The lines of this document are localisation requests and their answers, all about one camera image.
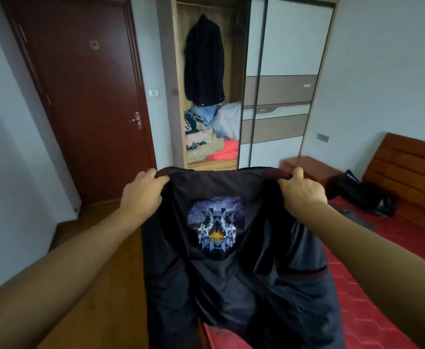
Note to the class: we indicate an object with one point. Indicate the person's right hand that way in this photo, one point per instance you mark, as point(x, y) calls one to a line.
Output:
point(305, 196)

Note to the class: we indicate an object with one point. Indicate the person's left hand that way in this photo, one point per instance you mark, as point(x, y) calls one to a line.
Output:
point(143, 194)

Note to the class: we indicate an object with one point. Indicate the dark grey trousers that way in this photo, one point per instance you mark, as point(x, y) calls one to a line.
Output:
point(354, 218)

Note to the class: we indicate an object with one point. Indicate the wooden wardrobe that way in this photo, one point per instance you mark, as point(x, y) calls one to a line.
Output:
point(168, 69)

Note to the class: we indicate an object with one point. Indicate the navy blue jacket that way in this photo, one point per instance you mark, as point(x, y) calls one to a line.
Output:
point(204, 61)

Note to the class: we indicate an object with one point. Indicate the person's left forearm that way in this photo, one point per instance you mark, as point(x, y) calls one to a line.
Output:
point(52, 279)

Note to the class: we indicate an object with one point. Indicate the person's right forearm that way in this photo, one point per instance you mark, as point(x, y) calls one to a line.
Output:
point(387, 272)

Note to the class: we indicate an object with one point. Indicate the wooden nightstand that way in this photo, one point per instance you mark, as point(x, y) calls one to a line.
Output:
point(310, 168)

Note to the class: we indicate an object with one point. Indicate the black bag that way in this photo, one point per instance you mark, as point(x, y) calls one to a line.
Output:
point(361, 194)

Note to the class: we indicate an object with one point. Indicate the pale pink blanket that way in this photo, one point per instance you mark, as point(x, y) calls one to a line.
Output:
point(198, 138)

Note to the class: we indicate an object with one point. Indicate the red cloth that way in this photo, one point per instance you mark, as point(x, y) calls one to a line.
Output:
point(227, 151)

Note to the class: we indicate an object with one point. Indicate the red quilted mattress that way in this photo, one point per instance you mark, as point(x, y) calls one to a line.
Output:
point(398, 236)

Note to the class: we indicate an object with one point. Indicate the blue printed quilt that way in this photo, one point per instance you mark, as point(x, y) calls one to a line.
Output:
point(205, 113)

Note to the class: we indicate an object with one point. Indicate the reddish brown room door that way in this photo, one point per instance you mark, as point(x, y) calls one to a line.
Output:
point(88, 105)

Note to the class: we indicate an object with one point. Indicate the white quilt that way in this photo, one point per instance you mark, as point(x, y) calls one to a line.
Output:
point(228, 121)

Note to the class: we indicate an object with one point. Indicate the white adhesive hook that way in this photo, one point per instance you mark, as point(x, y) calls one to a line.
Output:
point(94, 44)

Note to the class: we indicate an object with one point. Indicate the grey wall switch plate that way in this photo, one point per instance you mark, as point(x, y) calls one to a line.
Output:
point(322, 138)
point(153, 93)

